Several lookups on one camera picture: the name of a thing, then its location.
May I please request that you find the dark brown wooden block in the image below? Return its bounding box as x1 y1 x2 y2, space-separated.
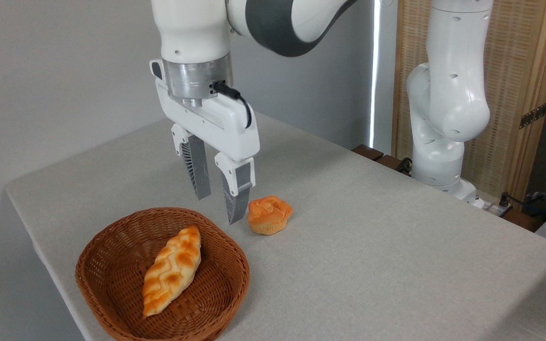
376 154 405 173
351 144 384 162

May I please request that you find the brown wicker basket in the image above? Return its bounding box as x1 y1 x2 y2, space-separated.
75 207 251 341

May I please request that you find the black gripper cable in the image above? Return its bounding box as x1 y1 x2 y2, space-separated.
211 81 254 130

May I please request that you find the round muffin bread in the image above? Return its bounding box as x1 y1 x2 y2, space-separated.
247 195 294 236

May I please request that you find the metal screen hinge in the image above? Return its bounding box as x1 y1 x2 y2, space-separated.
519 101 546 130

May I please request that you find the long braided bread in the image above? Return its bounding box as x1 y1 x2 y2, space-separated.
142 225 202 319

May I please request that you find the black power cable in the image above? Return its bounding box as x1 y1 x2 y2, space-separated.
499 191 546 224

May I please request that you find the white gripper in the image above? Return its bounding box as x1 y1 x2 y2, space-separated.
149 59 261 225

